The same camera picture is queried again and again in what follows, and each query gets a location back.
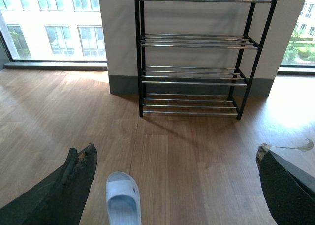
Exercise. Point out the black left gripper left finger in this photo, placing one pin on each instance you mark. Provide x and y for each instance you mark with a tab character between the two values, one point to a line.
58	199

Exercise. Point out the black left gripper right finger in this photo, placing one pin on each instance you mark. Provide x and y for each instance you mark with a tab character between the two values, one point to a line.
289	191

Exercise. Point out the light blue slide slipper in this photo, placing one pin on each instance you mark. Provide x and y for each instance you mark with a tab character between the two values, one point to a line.
123	200

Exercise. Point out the black metal shoe rack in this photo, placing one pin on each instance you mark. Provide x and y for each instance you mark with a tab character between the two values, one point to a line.
192	90

